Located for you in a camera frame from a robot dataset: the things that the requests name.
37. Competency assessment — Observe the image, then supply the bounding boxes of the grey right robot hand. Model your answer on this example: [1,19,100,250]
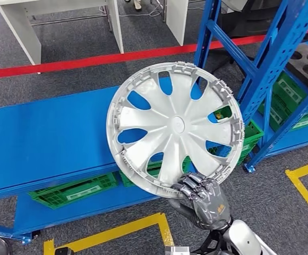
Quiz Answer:
[169,172,233,231]

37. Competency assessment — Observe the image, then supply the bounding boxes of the white desk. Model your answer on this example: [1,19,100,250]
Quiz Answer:
[0,0,125,74]

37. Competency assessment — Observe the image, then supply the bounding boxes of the white desk side panel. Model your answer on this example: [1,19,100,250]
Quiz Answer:
[165,0,189,46]

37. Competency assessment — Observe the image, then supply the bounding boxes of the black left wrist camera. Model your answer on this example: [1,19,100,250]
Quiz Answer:
[54,246,75,255]

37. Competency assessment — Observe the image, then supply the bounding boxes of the stacked green plastic crates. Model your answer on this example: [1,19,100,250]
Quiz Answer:
[257,71,308,133]

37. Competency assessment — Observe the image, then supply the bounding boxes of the silver plastic wheel cover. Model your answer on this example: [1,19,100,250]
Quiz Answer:
[106,61,245,199]

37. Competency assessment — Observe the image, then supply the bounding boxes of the yellow floor tape square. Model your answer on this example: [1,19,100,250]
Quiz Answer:
[42,212,175,255]
[285,158,308,226]

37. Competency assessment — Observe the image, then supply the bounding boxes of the blue metal shelf rack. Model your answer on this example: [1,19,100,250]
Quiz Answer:
[242,0,308,174]
[0,0,308,245]

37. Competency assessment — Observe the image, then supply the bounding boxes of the white floor cable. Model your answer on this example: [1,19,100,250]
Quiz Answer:
[118,3,165,18]

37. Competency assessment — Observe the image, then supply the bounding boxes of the open green plastic crate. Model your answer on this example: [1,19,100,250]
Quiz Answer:
[207,105,265,167]

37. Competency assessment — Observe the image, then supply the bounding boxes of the black foam tray with holes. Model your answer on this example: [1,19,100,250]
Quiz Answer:
[287,43,308,89]

